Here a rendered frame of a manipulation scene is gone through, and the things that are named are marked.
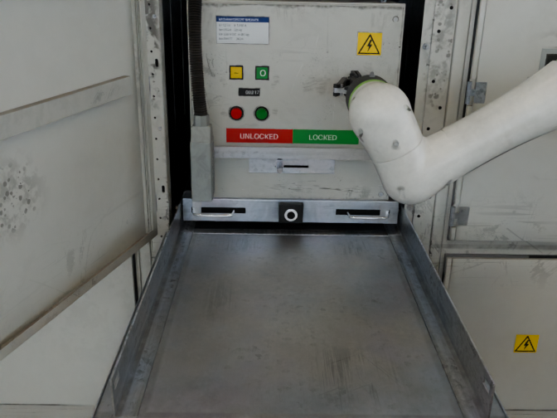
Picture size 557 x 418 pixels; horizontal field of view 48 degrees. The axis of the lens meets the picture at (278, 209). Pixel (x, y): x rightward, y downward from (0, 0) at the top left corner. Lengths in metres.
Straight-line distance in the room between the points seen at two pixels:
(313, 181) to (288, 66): 0.29
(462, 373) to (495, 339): 0.68
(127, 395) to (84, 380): 0.80
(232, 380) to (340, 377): 0.18
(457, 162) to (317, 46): 0.50
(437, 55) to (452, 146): 0.39
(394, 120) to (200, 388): 0.54
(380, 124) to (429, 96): 0.43
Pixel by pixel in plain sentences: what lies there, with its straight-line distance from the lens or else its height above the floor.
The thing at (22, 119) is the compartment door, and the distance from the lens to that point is 1.14.
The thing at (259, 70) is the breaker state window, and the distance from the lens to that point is 1.49.
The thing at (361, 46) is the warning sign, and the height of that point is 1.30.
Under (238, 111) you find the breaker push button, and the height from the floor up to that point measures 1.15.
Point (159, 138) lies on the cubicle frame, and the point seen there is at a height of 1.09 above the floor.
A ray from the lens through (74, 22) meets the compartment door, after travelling 1.29.
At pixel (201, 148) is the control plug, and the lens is 1.43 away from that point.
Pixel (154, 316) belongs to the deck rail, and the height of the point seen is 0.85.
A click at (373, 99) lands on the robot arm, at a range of 1.09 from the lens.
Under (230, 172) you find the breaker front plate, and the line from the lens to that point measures 1.55.
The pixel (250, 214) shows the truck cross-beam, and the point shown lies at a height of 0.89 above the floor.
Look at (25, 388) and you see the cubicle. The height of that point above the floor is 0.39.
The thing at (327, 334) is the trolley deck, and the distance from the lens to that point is 1.17.
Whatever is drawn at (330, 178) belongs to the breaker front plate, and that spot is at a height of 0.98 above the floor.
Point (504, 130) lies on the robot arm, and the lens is 1.16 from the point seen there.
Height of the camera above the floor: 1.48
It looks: 22 degrees down
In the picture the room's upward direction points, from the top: 1 degrees clockwise
